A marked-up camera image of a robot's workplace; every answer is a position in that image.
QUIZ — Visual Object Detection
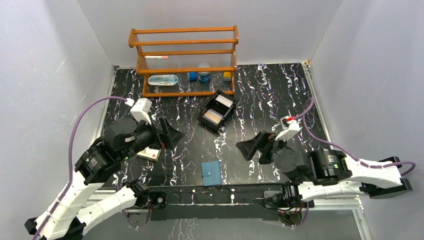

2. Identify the blue card holder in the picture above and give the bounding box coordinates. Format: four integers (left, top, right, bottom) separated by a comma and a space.
201, 161, 222, 187

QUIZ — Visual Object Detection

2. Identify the black card tray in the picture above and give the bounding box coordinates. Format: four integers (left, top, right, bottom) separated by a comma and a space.
197, 90, 238, 133

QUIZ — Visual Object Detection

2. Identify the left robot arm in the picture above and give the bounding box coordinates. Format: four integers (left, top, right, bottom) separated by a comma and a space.
24, 117, 184, 240

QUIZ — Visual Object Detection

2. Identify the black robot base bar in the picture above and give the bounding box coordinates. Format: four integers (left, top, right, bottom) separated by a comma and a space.
151, 183, 303, 221

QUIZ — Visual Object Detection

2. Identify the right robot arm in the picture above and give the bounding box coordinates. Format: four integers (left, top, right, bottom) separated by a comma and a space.
236, 130, 413, 207

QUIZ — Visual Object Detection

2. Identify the white card stack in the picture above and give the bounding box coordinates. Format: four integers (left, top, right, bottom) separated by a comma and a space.
215, 94, 234, 108

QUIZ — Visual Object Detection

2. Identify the small white and yellow box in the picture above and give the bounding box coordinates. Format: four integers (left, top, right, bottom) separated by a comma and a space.
136, 147, 162, 162

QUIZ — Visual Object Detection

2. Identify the toothbrush blister pack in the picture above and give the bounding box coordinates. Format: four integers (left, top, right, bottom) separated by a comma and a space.
147, 74, 179, 86

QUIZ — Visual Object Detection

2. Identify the small blue box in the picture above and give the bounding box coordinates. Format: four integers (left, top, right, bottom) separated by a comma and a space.
187, 72, 198, 82

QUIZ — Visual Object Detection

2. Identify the blue lidded jar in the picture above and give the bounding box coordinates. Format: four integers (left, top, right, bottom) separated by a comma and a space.
197, 63, 211, 83

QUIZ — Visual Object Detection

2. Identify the yellow and grey sponge block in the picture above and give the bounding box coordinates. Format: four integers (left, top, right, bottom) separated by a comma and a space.
222, 71, 233, 82

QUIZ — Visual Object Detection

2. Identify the white and orange tube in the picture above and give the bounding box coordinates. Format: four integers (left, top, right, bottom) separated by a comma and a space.
144, 55, 169, 59

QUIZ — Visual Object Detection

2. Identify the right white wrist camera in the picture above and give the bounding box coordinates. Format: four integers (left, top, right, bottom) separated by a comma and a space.
275, 116, 302, 142

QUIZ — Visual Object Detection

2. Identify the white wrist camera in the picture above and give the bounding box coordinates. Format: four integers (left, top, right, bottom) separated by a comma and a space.
130, 98, 152, 125
275, 116, 302, 142

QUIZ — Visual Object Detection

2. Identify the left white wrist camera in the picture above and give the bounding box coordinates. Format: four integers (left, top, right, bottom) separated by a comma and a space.
130, 98, 152, 125

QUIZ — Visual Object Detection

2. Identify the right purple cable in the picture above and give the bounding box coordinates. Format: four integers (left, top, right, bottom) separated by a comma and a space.
286, 96, 417, 229

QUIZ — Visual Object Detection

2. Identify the purple cable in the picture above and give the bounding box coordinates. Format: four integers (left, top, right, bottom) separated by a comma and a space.
286, 96, 417, 229
31, 96, 135, 240

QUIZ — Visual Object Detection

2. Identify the orange wooden wire shelf rack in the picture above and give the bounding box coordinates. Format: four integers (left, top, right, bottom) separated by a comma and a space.
128, 25, 239, 98

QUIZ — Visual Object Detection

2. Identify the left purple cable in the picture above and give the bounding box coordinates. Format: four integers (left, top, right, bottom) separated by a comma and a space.
31, 96, 135, 240

